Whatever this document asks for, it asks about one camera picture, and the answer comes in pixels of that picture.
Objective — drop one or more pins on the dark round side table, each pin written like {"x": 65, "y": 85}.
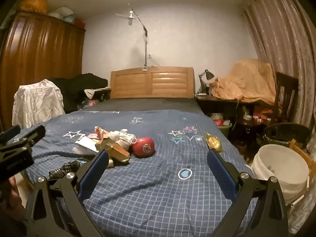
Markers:
{"x": 246, "y": 126}

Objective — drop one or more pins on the dark plaid cloth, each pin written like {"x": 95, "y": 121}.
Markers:
{"x": 64, "y": 167}

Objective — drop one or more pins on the small white bowl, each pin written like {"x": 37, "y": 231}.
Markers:
{"x": 247, "y": 117}

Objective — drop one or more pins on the gold cardboard box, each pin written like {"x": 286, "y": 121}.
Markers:
{"x": 116, "y": 150}

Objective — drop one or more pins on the brown wooden wardrobe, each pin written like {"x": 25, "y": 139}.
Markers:
{"x": 37, "y": 54}

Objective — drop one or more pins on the white paper sheet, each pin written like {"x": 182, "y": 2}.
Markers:
{"x": 86, "y": 142}

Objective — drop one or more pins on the orange cover cloth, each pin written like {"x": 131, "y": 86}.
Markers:
{"x": 246, "y": 79}

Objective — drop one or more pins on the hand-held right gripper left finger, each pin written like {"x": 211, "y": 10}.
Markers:
{"x": 95, "y": 170}

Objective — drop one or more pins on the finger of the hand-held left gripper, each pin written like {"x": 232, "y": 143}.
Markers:
{"x": 34, "y": 132}

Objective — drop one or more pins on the dark wooden desk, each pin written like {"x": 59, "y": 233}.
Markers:
{"x": 217, "y": 100}

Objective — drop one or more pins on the pale blue bag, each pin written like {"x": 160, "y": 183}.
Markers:
{"x": 69, "y": 18}

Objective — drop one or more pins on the blue checked star blanket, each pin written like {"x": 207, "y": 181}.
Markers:
{"x": 153, "y": 177}

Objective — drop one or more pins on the black clothing pile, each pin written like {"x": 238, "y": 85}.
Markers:
{"x": 74, "y": 86}

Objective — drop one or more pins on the black desk lamp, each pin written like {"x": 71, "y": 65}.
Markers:
{"x": 208, "y": 73}

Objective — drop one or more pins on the silver plastic sheet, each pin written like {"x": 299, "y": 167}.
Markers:
{"x": 303, "y": 212}

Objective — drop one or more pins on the green plastic bucket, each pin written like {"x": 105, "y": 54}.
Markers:
{"x": 226, "y": 128}

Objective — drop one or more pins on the white plastic bucket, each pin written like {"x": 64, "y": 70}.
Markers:
{"x": 276, "y": 163}

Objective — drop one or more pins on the red apple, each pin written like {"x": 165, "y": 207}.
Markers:
{"x": 143, "y": 147}

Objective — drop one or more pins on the white plastic bag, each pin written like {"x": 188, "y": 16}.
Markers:
{"x": 61, "y": 11}

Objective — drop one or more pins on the orange plastic bag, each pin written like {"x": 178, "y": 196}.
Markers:
{"x": 34, "y": 3}

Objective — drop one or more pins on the dark wooden chair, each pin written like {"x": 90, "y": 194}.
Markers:
{"x": 286, "y": 88}

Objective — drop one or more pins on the beige patterned curtain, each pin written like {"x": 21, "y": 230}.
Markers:
{"x": 284, "y": 29}

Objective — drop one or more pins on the grey white cloth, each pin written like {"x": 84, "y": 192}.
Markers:
{"x": 90, "y": 92}

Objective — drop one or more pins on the pink patterned bag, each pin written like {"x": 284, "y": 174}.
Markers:
{"x": 92, "y": 103}

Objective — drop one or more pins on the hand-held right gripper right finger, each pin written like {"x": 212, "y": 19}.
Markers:
{"x": 222, "y": 172}

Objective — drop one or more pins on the white crumpled cover cloth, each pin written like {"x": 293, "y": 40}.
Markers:
{"x": 37, "y": 103}

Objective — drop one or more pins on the yellow gold snack packet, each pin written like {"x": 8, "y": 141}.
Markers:
{"x": 213, "y": 142}

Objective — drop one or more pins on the red storage box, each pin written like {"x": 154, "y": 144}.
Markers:
{"x": 80, "y": 24}

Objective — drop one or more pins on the metal clamp stand pole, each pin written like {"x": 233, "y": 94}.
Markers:
{"x": 145, "y": 49}

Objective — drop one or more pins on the light wooden chair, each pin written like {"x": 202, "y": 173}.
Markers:
{"x": 302, "y": 153}

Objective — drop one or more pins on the pink wrapper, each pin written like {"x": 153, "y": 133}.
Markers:
{"x": 100, "y": 131}

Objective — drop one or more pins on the white ceiling fan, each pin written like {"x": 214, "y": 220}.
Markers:
{"x": 130, "y": 14}

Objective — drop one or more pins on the dark grey bed sheet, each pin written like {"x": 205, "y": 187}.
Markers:
{"x": 148, "y": 103}

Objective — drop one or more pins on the dark wicker chair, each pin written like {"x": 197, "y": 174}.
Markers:
{"x": 284, "y": 130}

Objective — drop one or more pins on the light wooden headboard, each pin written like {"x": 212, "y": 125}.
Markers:
{"x": 133, "y": 84}

